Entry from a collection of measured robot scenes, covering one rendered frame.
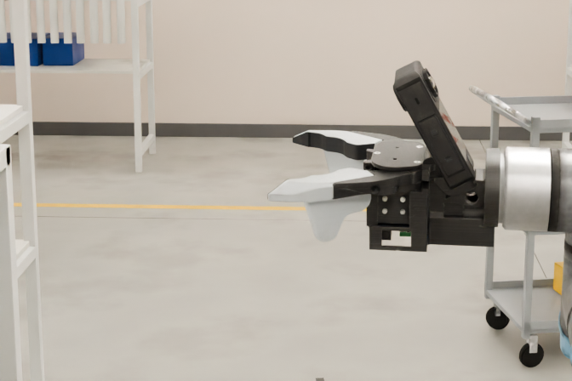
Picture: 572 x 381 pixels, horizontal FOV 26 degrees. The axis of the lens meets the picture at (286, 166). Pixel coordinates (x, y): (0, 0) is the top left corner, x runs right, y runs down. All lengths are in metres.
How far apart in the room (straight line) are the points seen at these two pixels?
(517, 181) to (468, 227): 0.07
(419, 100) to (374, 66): 7.94
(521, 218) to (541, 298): 4.09
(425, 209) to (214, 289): 4.66
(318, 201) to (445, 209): 0.12
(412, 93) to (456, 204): 0.12
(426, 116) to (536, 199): 0.12
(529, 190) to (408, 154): 0.11
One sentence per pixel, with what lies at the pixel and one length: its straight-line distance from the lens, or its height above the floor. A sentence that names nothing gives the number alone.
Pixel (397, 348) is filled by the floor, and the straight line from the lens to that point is 5.05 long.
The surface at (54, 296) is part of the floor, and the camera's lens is 5.73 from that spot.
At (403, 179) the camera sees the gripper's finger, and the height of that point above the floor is 1.57.
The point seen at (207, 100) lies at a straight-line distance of 9.12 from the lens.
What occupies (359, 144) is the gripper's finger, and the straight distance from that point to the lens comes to 1.16.
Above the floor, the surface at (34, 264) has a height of 0.58.
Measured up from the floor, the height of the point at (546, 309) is 0.17.
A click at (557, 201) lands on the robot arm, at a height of 1.56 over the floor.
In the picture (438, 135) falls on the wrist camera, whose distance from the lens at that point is 1.09.
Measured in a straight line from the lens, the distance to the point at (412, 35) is 8.99.
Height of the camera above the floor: 1.83
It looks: 13 degrees down
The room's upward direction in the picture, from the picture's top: straight up
